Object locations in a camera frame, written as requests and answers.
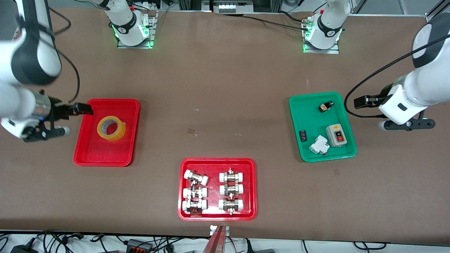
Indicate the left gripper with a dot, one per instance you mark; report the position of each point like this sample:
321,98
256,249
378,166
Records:
374,99

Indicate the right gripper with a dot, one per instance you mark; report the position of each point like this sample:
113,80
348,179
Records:
58,110

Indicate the yellow clear tape roll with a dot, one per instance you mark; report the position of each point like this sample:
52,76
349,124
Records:
119,135

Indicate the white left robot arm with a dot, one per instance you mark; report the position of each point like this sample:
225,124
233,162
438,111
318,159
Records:
432,80

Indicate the empty-type red plastic tray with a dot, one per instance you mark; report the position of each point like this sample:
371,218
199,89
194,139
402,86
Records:
105,154

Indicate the green plastic tray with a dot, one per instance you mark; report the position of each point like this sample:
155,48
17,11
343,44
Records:
318,157

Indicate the red tray holding fittings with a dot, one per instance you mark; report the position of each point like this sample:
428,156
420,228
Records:
213,189

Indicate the black brass connector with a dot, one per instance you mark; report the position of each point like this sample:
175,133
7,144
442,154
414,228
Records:
325,106

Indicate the white circuit breaker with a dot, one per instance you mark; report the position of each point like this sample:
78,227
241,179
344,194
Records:
318,145

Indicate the small black terminal block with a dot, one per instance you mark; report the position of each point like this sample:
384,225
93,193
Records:
303,135

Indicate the tilted white metal pipe fitting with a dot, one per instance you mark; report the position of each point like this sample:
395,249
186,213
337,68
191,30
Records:
195,177

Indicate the black orange power adapter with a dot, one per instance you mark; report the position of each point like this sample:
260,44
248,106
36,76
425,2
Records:
139,245

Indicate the grey power strip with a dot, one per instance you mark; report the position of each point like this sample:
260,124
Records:
230,7

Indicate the red metal bar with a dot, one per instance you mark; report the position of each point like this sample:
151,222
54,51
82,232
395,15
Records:
216,242

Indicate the grey switch box red button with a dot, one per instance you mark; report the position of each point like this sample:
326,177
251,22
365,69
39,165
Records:
336,136

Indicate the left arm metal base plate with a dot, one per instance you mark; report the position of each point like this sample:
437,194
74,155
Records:
334,50

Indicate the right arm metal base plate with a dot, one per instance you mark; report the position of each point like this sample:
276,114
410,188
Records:
152,31

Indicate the aluminium frame profile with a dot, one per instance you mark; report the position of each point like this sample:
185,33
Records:
436,14

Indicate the silver metal bracket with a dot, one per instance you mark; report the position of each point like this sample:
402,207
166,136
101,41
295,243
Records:
212,230

